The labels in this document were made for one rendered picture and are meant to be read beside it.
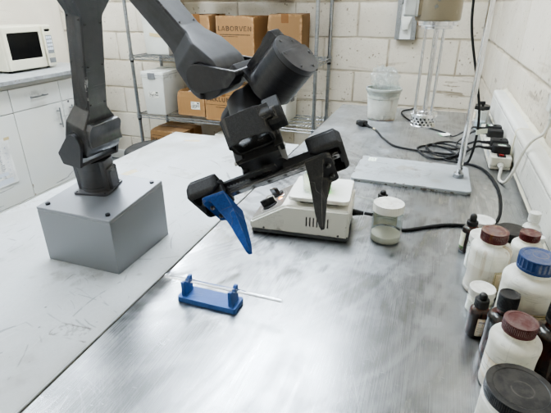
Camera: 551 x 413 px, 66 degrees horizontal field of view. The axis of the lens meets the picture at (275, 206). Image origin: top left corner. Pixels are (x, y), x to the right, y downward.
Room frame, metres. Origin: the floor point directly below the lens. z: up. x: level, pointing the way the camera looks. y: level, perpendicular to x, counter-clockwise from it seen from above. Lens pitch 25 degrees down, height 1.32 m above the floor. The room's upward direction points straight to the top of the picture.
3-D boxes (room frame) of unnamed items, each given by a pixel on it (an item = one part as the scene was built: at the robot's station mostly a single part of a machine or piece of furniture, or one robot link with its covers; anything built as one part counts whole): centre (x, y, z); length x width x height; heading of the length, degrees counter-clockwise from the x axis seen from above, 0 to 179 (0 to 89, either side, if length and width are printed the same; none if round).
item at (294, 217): (0.81, -0.07, 0.94); 0.22 x 0.13 x 0.08; 75
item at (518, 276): (0.47, -0.34, 0.96); 0.07 x 0.07 x 0.13
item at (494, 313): (0.44, -0.29, 0.95); 0.04 x 0.04 x 0.10
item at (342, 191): (0.80, -0.10, 0.98); 0.12 x 0.12 x 0.01; 75
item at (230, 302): (0.55, 0.10, 0.92); 0.10 x 0.03 x 0.04; 70
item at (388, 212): (0.75, -0.22, 0.94); 0.06 x 0.06 x 0.08
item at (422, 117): (1.10, -0.38, 1.17); 0.07 x 0.07 x 0.25
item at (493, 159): (1.33, -0.70, 0.92); 0.40 x 0.06 x 0.04; 160
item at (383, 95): (1.76, -0.44, 1.01); 0.14 x 0.14 x 0.21
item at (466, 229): (0.70, -0.36, 0.94); 0.03 x 0.03 x 0.08
